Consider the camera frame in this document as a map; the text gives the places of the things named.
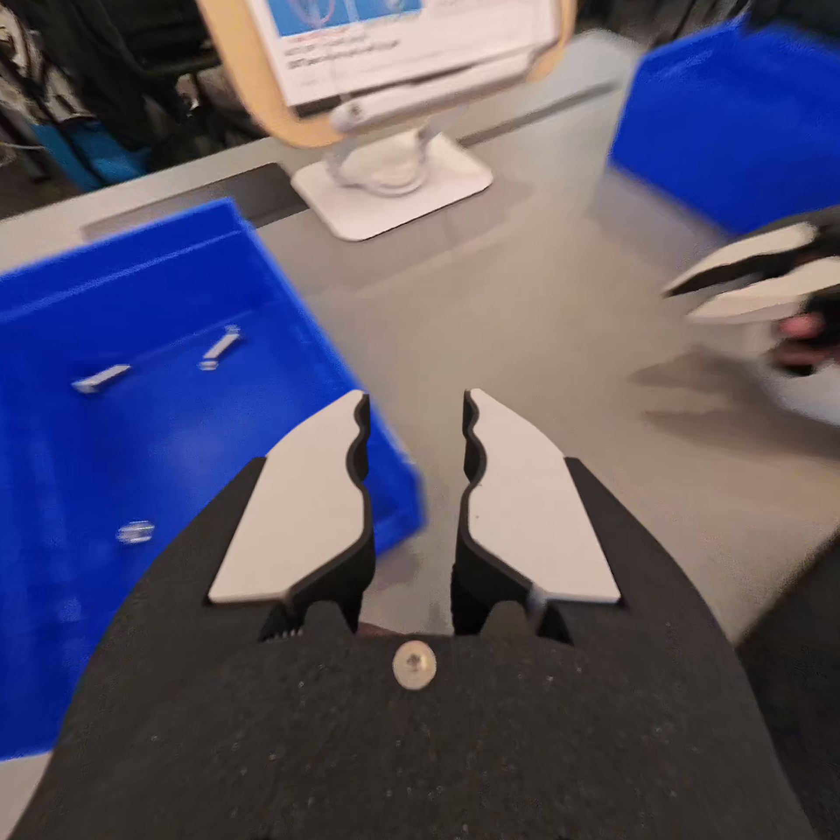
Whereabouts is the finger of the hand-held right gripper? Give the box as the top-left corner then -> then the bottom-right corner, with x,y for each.
662,214 -> 840,296
684,256 -> 840,326

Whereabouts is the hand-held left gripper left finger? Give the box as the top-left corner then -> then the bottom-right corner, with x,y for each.
206,389 -> 376,620

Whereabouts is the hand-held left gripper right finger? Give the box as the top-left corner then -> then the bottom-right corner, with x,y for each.
452,388 -> 622,620

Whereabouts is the blue plastic bin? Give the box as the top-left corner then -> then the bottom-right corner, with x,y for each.
609,19 -> 840,238
0,197 -> 429,765

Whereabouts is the grey desk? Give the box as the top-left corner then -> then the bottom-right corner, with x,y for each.
0,29 -> 840,840

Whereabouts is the person's right hand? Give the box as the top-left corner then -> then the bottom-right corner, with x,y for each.
772,310 -> 840,378

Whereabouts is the silver bolt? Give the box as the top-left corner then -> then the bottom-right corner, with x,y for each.
71,364 -> 133,395
199,325 -> 242,372

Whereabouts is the person's dark clothing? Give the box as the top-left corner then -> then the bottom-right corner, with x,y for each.
735,532 -> 840,840

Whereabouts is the printed instruction sheet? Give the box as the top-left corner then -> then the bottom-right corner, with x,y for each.
248,0 -> 560,110

